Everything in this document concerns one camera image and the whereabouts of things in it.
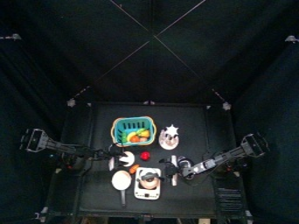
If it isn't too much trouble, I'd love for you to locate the red toy apple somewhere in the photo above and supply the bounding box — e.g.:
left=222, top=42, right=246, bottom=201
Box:
left=139, top=150, right=153, bottom=162

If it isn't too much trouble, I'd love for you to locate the small white plate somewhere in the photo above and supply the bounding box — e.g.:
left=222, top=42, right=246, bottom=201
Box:
left=117, top=150, right=137, bottom=168

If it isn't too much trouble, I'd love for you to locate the large pink white plate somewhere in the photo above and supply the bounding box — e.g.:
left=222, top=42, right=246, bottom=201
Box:
left=158, top=128, right=182, bottom=151

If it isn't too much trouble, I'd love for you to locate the cream toy frying pan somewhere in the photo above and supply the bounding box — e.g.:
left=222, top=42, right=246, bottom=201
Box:
left=111, top=170, right=134, bottom=208

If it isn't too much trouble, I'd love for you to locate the yellow toy banana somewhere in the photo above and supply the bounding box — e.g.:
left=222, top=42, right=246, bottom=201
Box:
left=126, top=131, right=138, bottom=143

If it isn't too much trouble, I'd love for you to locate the teal basket with orange rim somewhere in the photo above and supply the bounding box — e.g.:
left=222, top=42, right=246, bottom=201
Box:
left=110, top=115, right=158, bottom=148

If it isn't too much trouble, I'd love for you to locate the white toy stove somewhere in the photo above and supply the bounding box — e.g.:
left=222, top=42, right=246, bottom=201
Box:
left=134, top=166, right=163, bottom=201

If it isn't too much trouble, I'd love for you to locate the white star shaped toy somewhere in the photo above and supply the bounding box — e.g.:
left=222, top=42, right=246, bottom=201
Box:
left=163, top=123, right=181, bottom=137

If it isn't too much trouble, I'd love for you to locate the black sheet with white text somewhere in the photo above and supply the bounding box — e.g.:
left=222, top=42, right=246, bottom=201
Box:
left=214, top=178, right=249, bottom=217

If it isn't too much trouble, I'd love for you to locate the toy kettle with black handle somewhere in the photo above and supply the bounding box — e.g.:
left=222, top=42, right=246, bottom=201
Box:
left=138, top=171, right=163, bottom=191

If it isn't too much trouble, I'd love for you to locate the thin diagonal cord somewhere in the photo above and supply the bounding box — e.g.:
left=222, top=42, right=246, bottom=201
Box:
left=107, top=0, right=229, bottom=103
left=73, top=0, right=209, bottom=100

